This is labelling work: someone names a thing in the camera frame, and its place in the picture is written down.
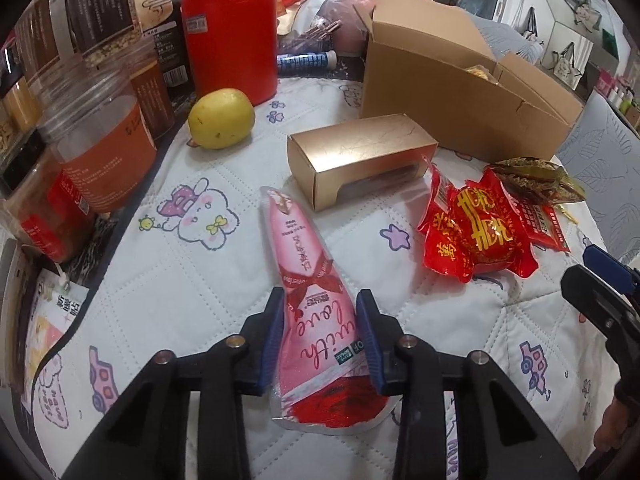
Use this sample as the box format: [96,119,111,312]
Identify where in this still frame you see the white tote bag black print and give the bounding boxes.
[550,40,593,88]
[520,5,541,41]
[557,0,603,31]

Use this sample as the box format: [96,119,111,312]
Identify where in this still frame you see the black-lid jar red label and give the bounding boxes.
[0,132,99,264]

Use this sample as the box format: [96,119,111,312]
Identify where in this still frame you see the tall jar brown label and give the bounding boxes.
[64,0,146,68]
[14,0,68,91]

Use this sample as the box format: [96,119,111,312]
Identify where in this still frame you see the pack of dark sticks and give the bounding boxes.
[280,20,343,56]

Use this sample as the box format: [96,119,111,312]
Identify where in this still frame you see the pink ribbon-print packet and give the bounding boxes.
[260,186,403,436]

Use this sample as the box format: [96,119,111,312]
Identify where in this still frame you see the green brown snack packet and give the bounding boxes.
[492,156,587,206]

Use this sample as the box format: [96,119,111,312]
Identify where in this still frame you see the person's right forearm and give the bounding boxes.
[592,400,640,476]

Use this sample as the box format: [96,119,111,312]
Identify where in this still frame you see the brown cardboard box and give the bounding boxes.
[359,0,586,163]

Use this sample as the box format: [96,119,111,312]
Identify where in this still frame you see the white sachet green print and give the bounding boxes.
[20,267,91,413]

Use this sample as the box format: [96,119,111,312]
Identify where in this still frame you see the open jar orange label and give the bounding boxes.
[36,66,160,217]

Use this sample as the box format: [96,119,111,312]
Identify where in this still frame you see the red packet gold lattice print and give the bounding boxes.
[447,169,540,279]

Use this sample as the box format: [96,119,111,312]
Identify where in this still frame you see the kraft paper pouch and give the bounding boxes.
[275,5,301,36]

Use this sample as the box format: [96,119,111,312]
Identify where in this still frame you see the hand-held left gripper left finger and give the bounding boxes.
[60,286,287,480]

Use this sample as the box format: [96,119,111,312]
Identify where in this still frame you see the clear waffle packet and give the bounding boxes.
[461,62,502,85]

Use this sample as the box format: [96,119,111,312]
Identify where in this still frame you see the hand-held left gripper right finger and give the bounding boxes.
[354,288,581,480]

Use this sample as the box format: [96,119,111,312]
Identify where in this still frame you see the gold paper box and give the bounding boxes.
[286,113,440,212]

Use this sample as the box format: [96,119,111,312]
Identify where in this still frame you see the chair with grey leaf cover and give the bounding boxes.
[557,90,640,261]
[470,12,543,61]

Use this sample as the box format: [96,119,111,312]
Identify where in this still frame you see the large black pouch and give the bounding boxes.
[127,0,197,117]

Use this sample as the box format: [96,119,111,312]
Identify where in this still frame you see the blue white tube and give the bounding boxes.
[276,51,337,77]

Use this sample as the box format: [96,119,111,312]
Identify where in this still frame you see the yellow lemon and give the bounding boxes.
[187,88,256,150]

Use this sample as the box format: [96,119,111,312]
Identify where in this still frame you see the short jar brown label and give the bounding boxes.
[127,35,177,142]

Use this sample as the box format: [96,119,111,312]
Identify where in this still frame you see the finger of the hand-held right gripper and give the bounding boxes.
[560,264,640,341]
[581,244,635,292]

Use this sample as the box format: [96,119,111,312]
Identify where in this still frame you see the red green packet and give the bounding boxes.
[517,192,572,254]

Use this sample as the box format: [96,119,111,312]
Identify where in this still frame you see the red plastic canister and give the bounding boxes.
[180,0,278,106]

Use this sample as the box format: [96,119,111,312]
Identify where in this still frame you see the shelf with small bottles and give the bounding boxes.
[595,72,640,126]

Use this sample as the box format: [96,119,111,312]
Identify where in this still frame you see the amber jar black lid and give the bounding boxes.
[0,50,45,158]

